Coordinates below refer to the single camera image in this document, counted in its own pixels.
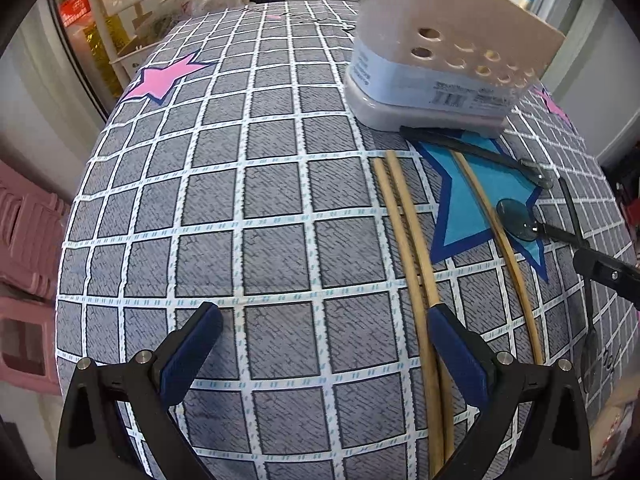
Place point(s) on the grey checked star tablecloth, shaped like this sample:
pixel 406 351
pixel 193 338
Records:
pixel 225 185

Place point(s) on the pink plastic stool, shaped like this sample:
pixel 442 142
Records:
pixel 25 320

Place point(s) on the stack of pink plastic stools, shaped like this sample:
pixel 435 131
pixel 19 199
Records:
pixel 30 230

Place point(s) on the red package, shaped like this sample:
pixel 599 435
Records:
pixel 77 7

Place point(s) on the golden yellow bottle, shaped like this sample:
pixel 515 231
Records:
pixel 100 55

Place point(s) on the dark translucent plastic spoon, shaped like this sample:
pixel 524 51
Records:
pixel 425 135
pixel 570 205
pixel 517 217

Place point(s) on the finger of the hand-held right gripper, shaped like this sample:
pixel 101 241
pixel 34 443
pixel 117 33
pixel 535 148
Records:
pixel 610 275

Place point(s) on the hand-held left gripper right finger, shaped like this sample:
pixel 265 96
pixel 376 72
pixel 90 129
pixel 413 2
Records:
pixel 457 355

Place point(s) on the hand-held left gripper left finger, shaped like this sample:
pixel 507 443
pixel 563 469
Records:
pixel 192 355

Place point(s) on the beige plastic utensil holder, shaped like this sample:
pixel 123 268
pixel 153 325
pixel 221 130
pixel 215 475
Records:
pixel 450 35

